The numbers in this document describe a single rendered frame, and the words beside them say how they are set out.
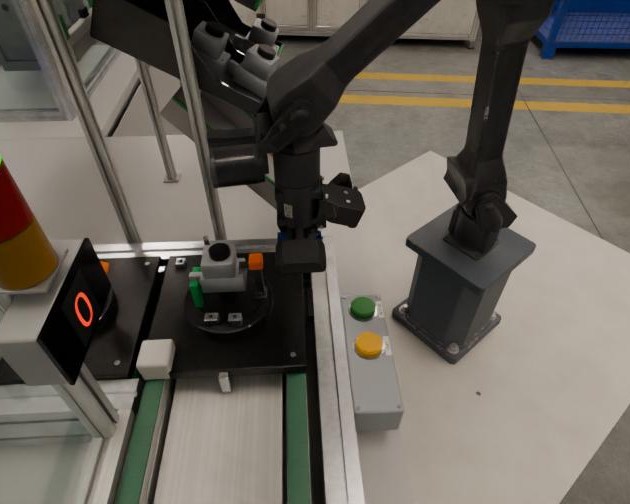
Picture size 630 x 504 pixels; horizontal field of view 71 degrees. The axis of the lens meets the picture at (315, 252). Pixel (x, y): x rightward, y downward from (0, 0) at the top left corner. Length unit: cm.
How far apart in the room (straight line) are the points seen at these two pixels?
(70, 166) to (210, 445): 93
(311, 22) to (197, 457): 424
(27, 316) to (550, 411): 73
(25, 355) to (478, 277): 55
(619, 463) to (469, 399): 117
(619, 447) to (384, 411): 139
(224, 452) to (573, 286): 74
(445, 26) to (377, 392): 424
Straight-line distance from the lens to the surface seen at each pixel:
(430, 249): 71
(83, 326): 48
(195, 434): 69
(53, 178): 136
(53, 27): 75
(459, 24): 471
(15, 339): 43
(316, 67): 48
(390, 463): 73
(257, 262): 65
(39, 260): 42
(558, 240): 113
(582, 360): 92
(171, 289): 78
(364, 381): 66
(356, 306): 72
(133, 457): 67
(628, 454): 196
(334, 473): 61
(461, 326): 78
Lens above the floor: 153
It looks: 44 degrees down
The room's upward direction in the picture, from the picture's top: straight up
